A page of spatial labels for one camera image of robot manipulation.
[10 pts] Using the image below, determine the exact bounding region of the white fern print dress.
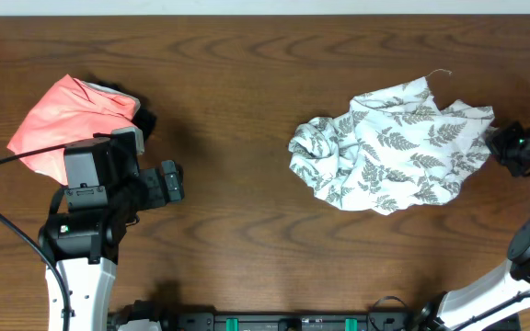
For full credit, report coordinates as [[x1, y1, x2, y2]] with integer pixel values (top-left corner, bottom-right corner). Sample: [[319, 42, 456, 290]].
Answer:
[[288, 76, 495, 215]]

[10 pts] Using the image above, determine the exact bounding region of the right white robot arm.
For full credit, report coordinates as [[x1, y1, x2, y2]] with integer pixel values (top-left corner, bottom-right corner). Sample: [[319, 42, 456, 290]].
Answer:
[[405, 122, 530, 331]]

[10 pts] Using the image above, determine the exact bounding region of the pink folded garment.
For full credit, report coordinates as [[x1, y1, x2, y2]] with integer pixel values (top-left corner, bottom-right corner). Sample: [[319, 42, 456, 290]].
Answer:
[[6, 74, 141, 186]]

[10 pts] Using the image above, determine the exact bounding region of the black folded garment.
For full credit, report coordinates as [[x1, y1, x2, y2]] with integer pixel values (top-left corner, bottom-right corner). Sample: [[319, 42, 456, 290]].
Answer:
[[97, 80, 157, 142]]

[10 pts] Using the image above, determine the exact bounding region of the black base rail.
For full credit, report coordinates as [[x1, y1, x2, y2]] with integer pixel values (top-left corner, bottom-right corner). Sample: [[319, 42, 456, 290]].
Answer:
[[108, 298, 522, 331]]

